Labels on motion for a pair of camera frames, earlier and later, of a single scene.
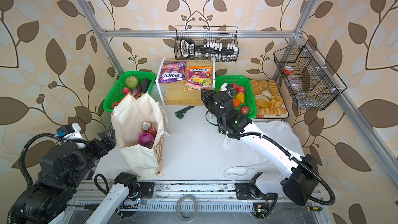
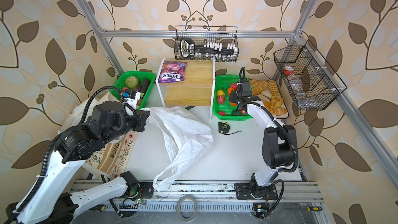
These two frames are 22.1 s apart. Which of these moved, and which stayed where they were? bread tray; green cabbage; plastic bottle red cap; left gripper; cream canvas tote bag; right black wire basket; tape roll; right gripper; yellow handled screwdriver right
Moved: cream canvas tote bag; right gripper; left gripper
Stayed: plastic bottle red cap; green cabbage; bread tray; tape roll; right black wire basket; yellow handled screwdriver right
